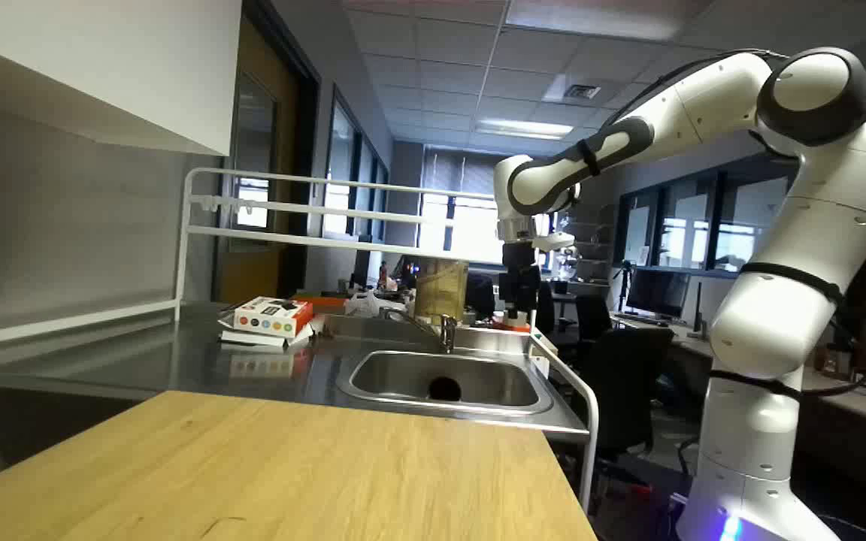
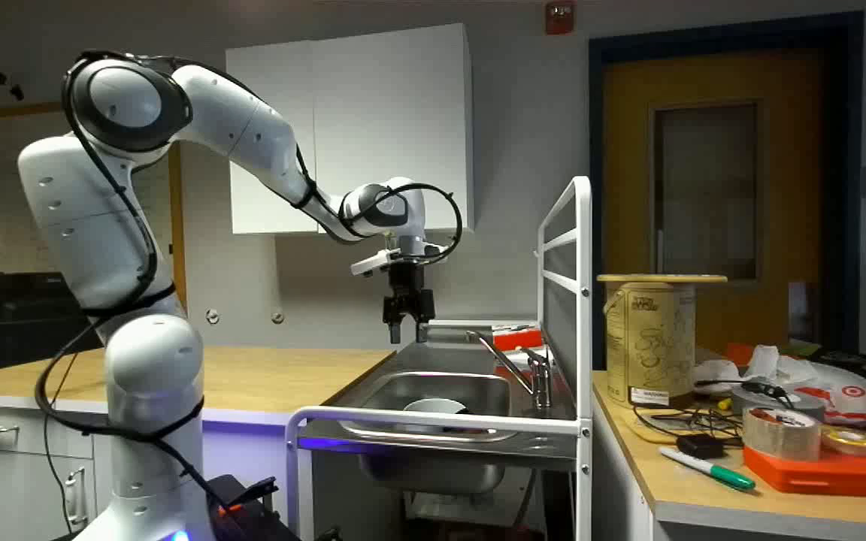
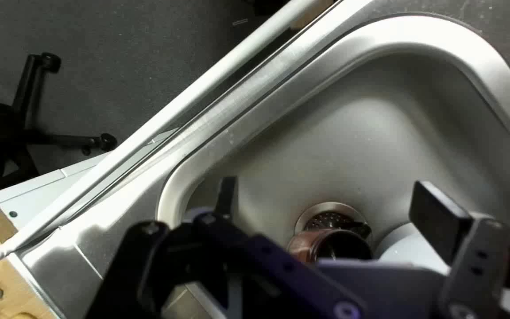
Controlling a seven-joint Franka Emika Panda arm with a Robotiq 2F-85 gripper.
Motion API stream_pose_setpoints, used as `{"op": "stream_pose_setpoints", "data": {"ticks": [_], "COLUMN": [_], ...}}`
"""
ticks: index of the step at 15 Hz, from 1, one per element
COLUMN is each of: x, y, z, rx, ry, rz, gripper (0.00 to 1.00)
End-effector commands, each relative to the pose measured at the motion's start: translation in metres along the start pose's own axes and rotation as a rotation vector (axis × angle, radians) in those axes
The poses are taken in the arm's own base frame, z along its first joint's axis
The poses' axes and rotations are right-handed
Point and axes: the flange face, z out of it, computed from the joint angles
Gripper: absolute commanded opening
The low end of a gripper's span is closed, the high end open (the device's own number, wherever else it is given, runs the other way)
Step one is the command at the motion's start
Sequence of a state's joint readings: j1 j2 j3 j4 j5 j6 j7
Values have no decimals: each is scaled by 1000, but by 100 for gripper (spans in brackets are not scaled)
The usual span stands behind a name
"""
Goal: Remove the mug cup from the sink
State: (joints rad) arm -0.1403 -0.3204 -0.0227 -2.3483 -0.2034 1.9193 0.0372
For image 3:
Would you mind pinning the black office chair base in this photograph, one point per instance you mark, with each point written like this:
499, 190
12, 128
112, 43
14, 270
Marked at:
18, 133

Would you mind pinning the metal sink drain strainer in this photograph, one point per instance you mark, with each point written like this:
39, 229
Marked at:
333, 215

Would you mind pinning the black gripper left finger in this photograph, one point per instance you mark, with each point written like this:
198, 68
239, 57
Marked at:
287, 286

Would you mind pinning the brown ceramic mug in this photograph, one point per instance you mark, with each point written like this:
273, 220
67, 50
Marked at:
328, 243

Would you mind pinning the stainless steel sink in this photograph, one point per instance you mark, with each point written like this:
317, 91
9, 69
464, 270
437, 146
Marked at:
352, 110

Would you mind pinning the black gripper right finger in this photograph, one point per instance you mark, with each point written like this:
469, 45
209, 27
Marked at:
476, 252

